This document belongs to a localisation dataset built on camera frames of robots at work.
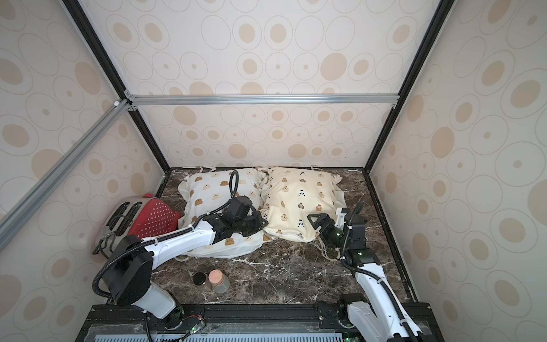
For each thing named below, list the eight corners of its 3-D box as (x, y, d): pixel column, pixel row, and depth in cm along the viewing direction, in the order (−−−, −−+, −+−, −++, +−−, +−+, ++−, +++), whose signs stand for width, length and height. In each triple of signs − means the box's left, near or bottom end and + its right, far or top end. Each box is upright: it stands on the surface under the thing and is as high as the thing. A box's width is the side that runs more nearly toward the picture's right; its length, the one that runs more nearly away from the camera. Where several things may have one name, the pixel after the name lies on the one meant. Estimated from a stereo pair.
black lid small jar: (199, 291, 81) (191, 283, 74) (201, 280, 84) (194, 271, 76) (210, 291, 81) (203, 283, 74) (212, 280, 84) (206, 271, 76)
